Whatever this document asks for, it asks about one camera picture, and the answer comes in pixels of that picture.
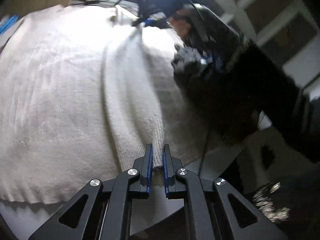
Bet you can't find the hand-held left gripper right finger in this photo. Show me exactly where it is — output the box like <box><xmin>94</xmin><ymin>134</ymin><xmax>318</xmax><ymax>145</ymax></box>
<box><xmin>162</xmin><ymin>144</ymin><xmax>288</xmax><ymax>240</ymax></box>

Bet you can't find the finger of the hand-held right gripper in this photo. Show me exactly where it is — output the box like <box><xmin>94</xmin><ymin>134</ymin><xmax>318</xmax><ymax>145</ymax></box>
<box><xmin>132</xmin><ymin>12</ymin><xmax>170</xmax><ymax>29</ymax></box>

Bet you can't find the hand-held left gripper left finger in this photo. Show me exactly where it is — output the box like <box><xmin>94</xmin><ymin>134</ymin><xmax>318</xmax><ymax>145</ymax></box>
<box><xmin>29</xmin><ymin>144</ymin><xmax>153</xmax><ymax>240</ymax></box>

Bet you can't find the white knitted sweater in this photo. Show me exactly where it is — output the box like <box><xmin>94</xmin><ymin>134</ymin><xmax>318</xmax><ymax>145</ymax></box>
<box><xmin>0</xmin><ymin>4</ymin><xmax>240</xmax><ymax>204</ymax></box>

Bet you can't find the person's right forearm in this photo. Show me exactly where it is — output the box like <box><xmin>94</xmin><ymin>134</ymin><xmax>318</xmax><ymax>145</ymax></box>
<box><xmin>172</xmin><ymin>5</ymin><xmax>320</xmax><ymax>164</ymax></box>

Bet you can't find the person's right hand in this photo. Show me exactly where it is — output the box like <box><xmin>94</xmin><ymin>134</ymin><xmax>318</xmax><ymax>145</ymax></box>
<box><xmin>170</xmin><ymin>9</ymin><xmax>194</xmax><ymax>44</ymax></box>

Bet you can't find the person's dark sequined clothing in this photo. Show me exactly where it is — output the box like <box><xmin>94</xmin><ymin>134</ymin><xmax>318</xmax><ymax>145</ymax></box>
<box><xmin>240</xmin><ymin>175</ymin><xmax>320</xmax><ymax>240</ymax></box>

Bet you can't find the blue garment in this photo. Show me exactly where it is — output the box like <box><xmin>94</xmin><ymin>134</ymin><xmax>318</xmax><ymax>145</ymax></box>
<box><xmin>0</xmin><ymin>14</ymin><xmax>20</xmax><ymax>35</ymax></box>

